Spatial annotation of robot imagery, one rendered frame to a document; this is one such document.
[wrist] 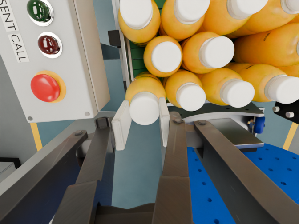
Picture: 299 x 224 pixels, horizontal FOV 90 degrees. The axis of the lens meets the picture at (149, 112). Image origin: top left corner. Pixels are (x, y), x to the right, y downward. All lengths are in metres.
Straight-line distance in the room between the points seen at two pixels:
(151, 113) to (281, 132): 1.80
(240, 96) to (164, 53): 0.13
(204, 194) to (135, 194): 1.74
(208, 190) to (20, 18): 0.35
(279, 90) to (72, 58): 0.28
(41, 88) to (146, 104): 0.14
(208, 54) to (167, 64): 0.06
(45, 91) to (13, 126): 1.74
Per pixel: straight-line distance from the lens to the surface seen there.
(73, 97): 0.23
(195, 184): 0.29
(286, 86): 0.29
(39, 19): 0.23
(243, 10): 0.24
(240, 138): 0.36
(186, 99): 0.23
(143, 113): 0.19
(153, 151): 1.58
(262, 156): 0.39
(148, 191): 1.94
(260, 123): 0.44
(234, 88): 0.25
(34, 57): 0.25
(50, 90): 0.23
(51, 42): 0.22
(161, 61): 0.21
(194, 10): 0.22
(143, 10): 0.22
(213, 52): 0.23
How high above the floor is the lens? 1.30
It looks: 70 degrees down
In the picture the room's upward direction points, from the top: 179 degrees counter-clockwise
